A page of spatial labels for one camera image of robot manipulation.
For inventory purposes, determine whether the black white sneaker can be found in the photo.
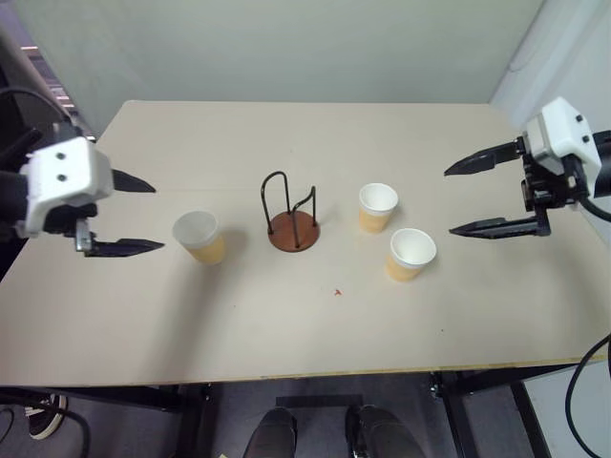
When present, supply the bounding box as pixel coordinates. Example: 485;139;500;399
27;391;69;441

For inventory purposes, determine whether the black table frame leg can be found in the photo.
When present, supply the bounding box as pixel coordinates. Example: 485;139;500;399
427;365;581;458
0;381;214;458

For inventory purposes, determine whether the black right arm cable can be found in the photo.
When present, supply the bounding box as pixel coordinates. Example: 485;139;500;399
564;193;611;458

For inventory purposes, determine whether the black floor cable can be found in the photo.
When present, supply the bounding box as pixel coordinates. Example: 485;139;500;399
0;385;93;458

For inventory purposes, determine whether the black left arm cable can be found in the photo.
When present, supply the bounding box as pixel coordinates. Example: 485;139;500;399
0;87;74;133

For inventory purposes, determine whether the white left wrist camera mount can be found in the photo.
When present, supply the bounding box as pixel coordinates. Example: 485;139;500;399
20;136;116;239

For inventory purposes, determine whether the yellow white paper cup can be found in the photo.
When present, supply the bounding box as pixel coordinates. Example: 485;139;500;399
357;182;400;235
384;227;438;284
171;210;226;266

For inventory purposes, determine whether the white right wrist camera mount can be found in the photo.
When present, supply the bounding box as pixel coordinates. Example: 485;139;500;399
523;95;603;198

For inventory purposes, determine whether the brown wire cup holder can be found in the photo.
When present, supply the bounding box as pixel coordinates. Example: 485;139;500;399
260;171;322;254

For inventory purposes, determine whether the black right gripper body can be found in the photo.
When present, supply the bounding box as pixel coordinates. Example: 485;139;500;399
519;135;594;213

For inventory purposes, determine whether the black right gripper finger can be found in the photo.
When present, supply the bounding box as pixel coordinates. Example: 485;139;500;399
443;136;527;178
448;208;551;239

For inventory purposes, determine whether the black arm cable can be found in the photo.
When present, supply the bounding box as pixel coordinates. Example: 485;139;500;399
0;87;74;133
564;193;611;458

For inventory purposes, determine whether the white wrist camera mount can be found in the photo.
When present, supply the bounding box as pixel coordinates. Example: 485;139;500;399
523;95;603;198
20;136;116;239

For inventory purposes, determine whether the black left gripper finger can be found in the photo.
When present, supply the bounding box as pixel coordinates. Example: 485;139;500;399
84;237;166;260
111;167;158;195

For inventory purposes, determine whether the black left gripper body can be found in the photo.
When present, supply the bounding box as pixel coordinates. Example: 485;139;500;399
43;200;99;255

